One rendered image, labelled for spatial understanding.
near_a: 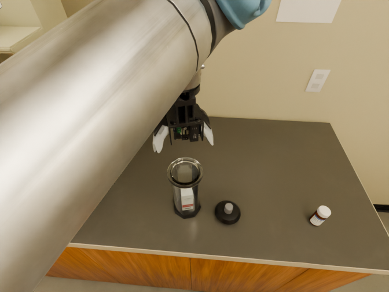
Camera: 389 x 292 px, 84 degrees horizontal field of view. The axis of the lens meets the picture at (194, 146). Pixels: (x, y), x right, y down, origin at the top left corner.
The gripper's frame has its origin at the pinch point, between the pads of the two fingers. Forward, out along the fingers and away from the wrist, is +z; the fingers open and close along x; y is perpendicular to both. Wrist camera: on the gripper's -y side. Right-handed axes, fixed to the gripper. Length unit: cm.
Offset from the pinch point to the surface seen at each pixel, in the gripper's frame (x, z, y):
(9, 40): -33.4, -23.6, -14.2
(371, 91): 95, 15, -32
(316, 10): 57, -17, -42
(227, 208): 13.3, 26.6, 7.2
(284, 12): 46, -16, -45
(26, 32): -31.3, -23.6, -18.3
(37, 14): -28.9, -26.0, -21.9
